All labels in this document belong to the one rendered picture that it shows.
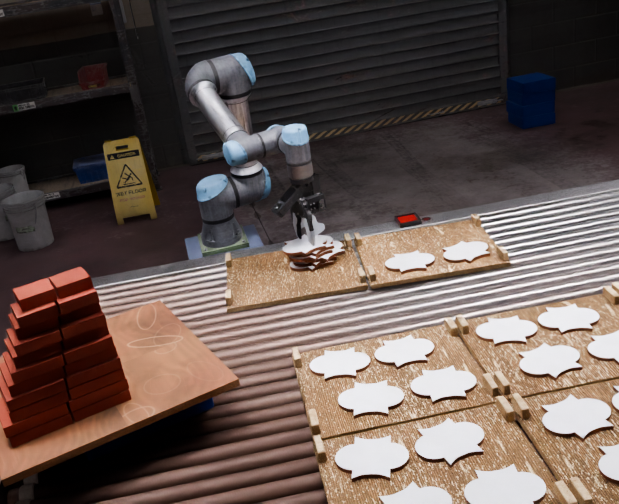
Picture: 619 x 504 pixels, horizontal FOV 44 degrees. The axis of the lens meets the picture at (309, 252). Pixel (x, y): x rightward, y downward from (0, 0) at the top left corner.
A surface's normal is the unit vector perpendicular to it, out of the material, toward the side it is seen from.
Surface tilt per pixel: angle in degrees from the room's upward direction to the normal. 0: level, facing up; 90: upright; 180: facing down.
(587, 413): 0
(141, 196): 78
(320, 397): 0
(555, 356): 0
